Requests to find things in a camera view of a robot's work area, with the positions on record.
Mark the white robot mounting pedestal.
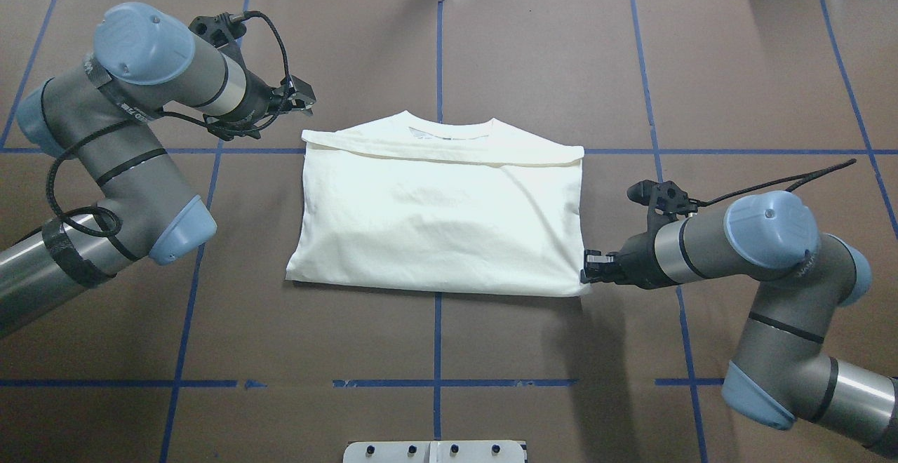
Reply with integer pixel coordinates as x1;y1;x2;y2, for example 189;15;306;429
342;440;528;462

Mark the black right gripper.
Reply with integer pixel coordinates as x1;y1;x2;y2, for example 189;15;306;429
579;233;664;290

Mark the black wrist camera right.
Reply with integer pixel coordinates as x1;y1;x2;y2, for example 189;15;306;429
626;180;699;232

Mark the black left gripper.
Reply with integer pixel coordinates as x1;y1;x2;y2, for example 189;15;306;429
243;77;316;130

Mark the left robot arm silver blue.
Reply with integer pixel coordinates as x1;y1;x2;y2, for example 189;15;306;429
1;2;316;336

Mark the cream long-sleeve cat shirt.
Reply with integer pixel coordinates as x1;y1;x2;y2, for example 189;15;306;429
286;112;587;297

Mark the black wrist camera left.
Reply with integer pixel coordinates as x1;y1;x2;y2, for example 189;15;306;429
188;12;247;48

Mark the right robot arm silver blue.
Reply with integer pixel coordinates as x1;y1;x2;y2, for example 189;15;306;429
580;180;897;460

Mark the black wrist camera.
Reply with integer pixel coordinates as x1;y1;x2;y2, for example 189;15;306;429
188;12;247;48
626;180;699;232

